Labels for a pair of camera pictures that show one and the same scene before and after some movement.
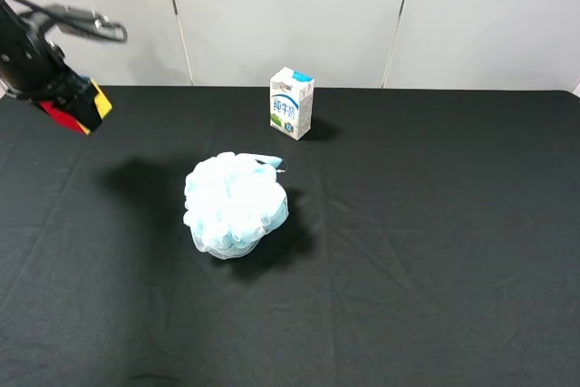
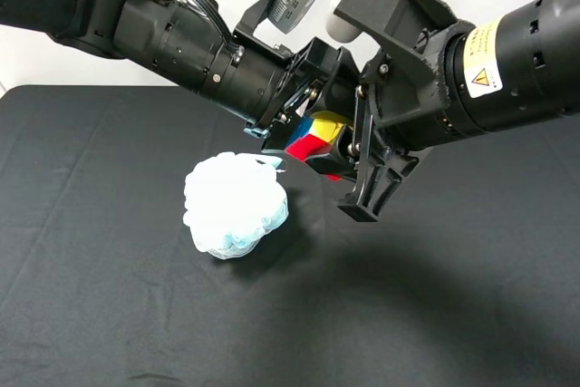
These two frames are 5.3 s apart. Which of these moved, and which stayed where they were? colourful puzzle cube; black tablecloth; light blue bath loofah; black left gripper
Moved: black left gripper; colourful puzzle cube
Stayed: light blue bath loofah; black tablecloth
